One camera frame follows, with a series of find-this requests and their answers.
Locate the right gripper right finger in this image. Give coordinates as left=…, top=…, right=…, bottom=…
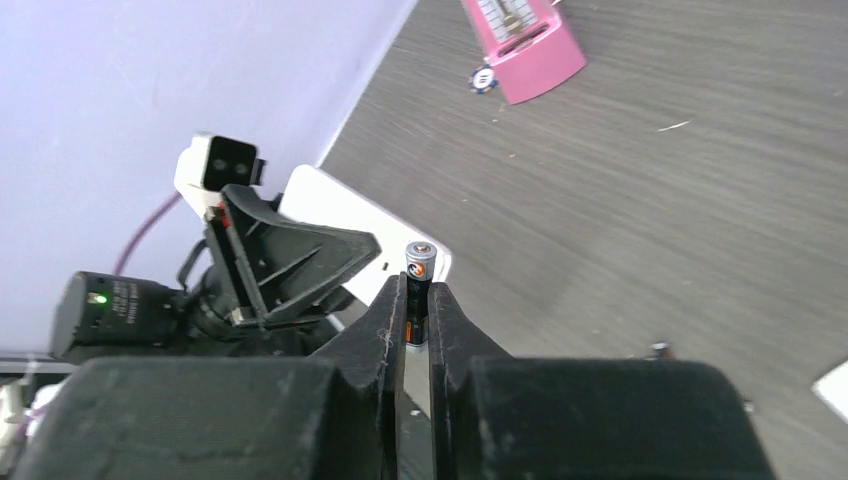
left=428, top=283, right=775, bottom=479

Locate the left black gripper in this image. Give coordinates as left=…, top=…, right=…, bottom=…
left=184, top=185, right=382, bottom=345

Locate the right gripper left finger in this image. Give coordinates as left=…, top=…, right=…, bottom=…
left=14, top=275, right=407, bottom=479

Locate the large white remote control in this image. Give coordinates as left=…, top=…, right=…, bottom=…
left=278, top=165, right=452, bottom=305

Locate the black AAA battery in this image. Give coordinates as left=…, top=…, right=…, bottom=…
left=405, top=241, right=437, bottom=353
left=646, top=341, right=676, bottom=360

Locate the white battery cover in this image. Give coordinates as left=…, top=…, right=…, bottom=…
left=812, top=362, right=848, bottom=423

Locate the blue white poker chip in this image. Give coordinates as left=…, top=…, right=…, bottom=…
left=468, top=64, right=499, bottom=95

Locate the pink metronome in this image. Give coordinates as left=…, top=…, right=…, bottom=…
left=461, top=0, right=587, bottom=105

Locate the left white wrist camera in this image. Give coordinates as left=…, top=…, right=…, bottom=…
left=173, top=132, right=267, bottom=218

